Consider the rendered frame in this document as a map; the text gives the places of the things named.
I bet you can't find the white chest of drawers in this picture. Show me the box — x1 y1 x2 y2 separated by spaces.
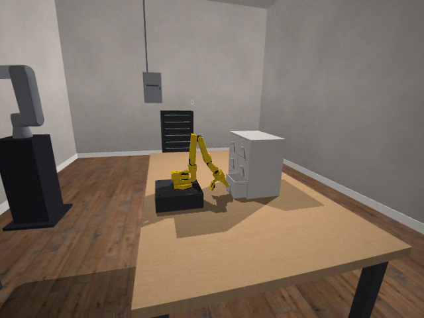
229 131 286 199

